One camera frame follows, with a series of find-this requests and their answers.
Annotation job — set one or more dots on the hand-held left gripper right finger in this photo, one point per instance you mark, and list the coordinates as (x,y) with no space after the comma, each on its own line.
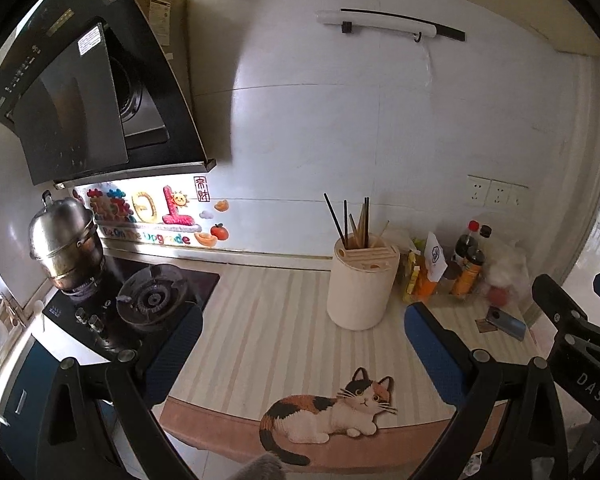
(435,360)

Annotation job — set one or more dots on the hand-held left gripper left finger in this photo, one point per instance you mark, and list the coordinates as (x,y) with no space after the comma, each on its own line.
(175,355)

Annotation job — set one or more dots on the beige cylindrical utensil holder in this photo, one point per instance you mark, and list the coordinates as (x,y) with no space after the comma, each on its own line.
(360,295)

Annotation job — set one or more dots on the brown wooden chopstick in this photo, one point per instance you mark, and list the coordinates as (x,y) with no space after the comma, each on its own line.
(366,220)

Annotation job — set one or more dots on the black chopstick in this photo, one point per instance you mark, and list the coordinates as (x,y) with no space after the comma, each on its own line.
(333,220)
(346,225)

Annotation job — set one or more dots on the blue smartphone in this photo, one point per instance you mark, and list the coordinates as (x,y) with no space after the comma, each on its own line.
(507,323)

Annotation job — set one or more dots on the black gas stove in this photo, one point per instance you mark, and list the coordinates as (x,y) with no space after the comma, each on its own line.
(155,300)

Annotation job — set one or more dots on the red round item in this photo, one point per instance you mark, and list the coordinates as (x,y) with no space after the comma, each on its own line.
(500,296)

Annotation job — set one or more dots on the white plastic bag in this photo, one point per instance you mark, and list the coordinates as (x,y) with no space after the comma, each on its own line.
(512,260)

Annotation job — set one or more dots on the orange packet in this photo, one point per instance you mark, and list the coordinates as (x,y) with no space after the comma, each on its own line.
(424,287)

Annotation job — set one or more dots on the small spice jar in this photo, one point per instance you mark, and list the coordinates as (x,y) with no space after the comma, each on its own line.
(452,275)

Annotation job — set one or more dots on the yellow packet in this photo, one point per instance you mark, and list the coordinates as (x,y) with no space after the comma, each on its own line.
(411,272)

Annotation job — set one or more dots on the orange label bottle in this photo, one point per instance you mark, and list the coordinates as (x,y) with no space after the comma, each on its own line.
(467,275)

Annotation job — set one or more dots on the white packet with blue logo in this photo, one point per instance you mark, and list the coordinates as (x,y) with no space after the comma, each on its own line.
(435,260)

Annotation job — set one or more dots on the black cap dark bottle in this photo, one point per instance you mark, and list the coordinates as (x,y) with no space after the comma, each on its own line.
(485,232)

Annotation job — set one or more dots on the striped cat printed mat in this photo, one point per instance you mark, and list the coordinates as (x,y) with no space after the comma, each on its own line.
(280,340)

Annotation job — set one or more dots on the red cap soy sauce bottle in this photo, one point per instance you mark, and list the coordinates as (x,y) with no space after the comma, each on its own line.
(466,247)

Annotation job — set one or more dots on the pale thin chopstick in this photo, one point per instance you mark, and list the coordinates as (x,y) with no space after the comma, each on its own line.
(383,229)

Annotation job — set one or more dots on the person's grey fuzzy clothing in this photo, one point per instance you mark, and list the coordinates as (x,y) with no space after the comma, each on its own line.
(266,467)

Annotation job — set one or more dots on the light wooden chopstick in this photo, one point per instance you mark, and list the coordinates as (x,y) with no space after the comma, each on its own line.
(361,232)
(354,232)

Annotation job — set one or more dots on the blue cabinet door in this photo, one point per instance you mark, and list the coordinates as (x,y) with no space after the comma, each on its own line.
(25,390)

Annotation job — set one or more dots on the steel steamer pot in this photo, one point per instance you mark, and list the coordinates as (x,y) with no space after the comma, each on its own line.
(65,240)

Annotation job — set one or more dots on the black range hood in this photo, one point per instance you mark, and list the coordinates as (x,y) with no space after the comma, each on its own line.
(80,85)

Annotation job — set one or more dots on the steel hood chimney cover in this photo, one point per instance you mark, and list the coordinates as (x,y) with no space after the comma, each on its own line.
(165,25)

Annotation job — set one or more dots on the white wall socket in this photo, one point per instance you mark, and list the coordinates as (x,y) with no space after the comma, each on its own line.
(478,190)
(519,196)
(500,193)

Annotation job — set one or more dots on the colourful wall stickers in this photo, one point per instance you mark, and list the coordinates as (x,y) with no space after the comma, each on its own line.
(145,215)

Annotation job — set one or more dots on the white wall hook rail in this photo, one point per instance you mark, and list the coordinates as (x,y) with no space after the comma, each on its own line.
(380,19)

